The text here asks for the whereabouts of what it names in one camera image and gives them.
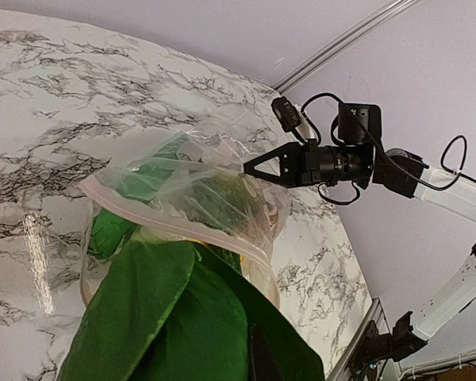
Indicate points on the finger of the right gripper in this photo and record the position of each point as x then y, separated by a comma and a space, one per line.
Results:
275, 179
286, 155

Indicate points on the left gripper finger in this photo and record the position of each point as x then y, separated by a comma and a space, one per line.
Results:
271, 354

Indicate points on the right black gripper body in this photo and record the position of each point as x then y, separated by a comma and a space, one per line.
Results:
299, 164

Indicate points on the clear zip top bag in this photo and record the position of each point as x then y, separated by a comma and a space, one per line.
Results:
223, 140

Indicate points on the fake bok choy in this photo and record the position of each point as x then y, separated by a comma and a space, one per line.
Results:
174, 310

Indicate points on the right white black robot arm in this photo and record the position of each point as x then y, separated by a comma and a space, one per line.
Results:
357, 156

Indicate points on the fake green cucumber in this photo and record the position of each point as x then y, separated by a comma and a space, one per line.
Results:
180, 183

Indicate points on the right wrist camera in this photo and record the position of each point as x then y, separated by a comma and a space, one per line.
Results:
294, 121

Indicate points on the front aluminium rail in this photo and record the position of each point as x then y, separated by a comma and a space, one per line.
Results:
426, 321

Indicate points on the right aluminium frame post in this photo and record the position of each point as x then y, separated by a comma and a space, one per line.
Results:
351, 36

